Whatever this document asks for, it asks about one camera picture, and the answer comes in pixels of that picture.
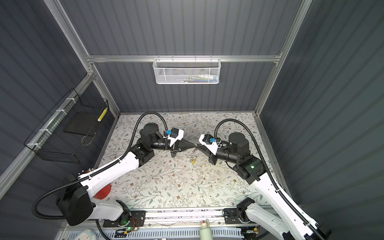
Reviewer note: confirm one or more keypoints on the black wire basket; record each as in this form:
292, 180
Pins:
70, 135

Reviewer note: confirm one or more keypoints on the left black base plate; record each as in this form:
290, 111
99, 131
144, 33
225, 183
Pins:
133, 219

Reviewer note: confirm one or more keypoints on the white wire basket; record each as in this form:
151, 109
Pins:
187, 71

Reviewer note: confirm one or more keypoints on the white slotted cable duct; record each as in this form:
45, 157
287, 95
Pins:
218, 233

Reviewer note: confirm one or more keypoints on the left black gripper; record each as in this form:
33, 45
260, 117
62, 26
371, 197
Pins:
183, 145

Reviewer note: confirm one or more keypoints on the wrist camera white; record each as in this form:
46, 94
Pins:
209, 142
174, 135

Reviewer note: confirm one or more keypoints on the white rounded device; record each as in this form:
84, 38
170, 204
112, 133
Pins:
87, 234

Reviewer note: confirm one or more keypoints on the yellow green marker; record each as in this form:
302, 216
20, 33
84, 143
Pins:
102, 115

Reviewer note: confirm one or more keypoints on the red cup with pens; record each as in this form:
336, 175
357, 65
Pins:
103, 192

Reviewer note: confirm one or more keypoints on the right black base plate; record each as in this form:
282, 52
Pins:
231, 217

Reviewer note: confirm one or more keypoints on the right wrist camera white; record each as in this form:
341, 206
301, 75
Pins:
209, 142

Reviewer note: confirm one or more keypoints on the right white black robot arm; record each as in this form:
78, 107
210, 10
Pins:
252, 170

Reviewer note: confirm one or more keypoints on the aluminium rail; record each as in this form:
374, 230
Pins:
186, 216

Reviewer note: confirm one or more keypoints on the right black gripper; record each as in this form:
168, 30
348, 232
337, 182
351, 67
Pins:
211, 156

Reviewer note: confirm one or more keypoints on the large keyring with yellow grip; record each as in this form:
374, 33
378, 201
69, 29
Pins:
194, 158

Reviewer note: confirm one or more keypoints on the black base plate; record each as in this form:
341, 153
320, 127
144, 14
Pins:
133, 219
231, 217

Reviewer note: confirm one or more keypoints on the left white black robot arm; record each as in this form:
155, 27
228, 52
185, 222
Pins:
78, 203

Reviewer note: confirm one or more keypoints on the white bottle with red cap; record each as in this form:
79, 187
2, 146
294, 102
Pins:
205, 231

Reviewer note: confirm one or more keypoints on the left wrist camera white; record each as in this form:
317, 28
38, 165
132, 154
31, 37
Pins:
174, 135

